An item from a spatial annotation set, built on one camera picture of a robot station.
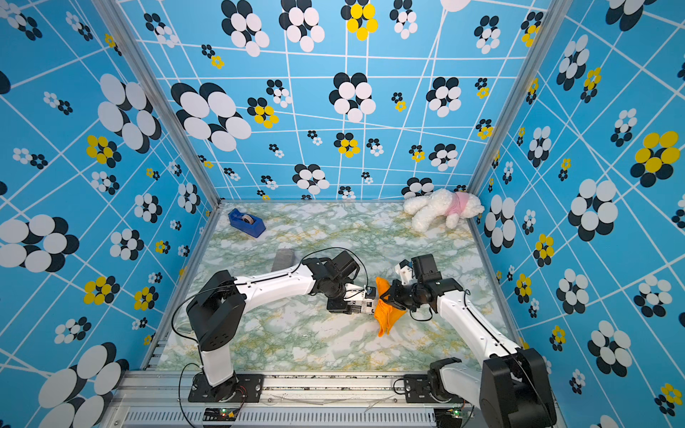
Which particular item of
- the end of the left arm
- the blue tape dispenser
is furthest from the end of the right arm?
the blue tape dispenser

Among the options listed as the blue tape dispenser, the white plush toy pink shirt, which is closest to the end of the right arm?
the white plush toy pink shirt

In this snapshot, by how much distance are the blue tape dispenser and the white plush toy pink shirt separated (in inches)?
25.3

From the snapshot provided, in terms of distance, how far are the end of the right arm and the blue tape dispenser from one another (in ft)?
1.95

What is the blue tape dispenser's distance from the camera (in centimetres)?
107

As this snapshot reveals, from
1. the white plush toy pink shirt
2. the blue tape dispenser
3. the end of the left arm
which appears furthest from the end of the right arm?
the blue tape dispenser

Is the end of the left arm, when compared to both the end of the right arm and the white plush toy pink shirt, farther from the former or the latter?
the white plush toy pink shirt

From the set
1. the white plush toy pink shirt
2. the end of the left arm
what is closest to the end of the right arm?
the end of the left arm

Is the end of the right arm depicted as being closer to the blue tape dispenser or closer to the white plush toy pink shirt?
the white plush toy pink shirt

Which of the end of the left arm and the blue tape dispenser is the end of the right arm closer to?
the end of the left arm

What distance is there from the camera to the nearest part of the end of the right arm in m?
0.60

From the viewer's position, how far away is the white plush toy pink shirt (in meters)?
1.08

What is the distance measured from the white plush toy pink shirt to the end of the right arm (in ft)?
1.27
